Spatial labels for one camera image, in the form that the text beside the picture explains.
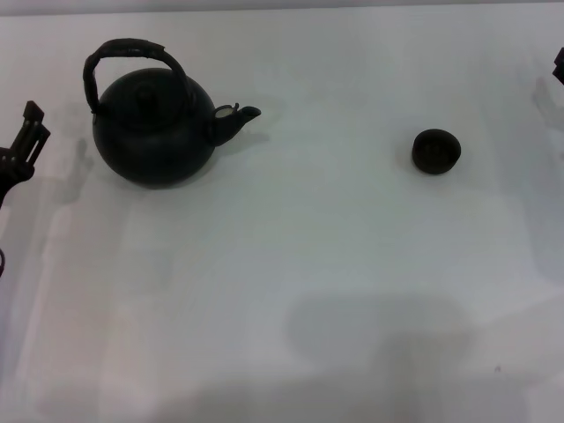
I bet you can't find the black round teapot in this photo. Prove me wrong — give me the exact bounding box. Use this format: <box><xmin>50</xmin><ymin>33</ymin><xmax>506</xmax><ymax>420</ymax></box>
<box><xmin>82</xmin><ymin>37</ymin><xmax>263</xmax><ymax>189</ymax></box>

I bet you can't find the small dark teacup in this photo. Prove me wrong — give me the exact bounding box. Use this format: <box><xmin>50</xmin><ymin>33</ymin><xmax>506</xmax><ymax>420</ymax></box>
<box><xmin>412</xmin><ymin>128</ymin><xmax>463</xmax><ymax>176</ymax></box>

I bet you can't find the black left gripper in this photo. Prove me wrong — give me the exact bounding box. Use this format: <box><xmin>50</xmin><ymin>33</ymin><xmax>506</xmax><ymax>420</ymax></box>
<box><xmin>0</xmin><ymin>100</ymin><xmax>52</xmax><ymax>209</ymax></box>

